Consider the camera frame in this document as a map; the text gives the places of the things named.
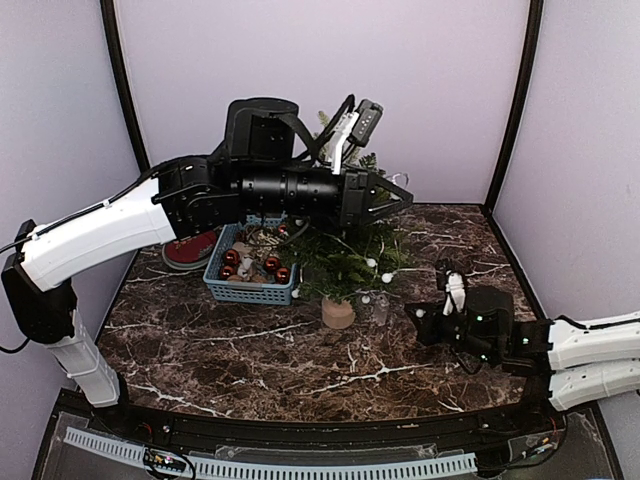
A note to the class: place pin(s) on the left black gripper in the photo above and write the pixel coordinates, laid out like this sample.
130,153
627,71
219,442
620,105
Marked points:
354,207

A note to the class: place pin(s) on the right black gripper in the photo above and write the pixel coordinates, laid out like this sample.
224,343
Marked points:
427,326

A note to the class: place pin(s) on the white ball string lights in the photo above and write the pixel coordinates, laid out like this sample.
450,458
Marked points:
370,197

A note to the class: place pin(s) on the small green christmas tree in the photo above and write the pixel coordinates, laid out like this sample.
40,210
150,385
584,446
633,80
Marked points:
350,270

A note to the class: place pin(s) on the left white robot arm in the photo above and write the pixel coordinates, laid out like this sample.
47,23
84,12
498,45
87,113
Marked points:
173,200

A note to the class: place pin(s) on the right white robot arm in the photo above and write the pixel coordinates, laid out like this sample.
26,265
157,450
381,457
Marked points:
580,361

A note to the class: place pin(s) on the copper red bauble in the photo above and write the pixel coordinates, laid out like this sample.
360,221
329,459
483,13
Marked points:
282,275
227,271
231,257
272,264

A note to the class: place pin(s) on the light blue plastic basket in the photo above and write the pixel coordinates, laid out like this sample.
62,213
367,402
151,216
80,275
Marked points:
247,292

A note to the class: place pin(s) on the red floral plate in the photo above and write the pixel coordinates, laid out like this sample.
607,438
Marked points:
192,247

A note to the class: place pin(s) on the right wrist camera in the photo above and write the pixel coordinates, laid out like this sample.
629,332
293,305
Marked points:
453,283

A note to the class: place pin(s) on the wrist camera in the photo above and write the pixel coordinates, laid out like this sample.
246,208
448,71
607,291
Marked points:
353,131
453,283

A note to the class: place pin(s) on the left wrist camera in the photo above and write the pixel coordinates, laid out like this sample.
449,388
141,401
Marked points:
353,131

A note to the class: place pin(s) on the black table front rail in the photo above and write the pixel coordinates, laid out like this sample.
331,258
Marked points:
480,430

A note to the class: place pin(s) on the white cable duct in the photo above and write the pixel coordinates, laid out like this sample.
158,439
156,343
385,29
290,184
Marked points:
164,464

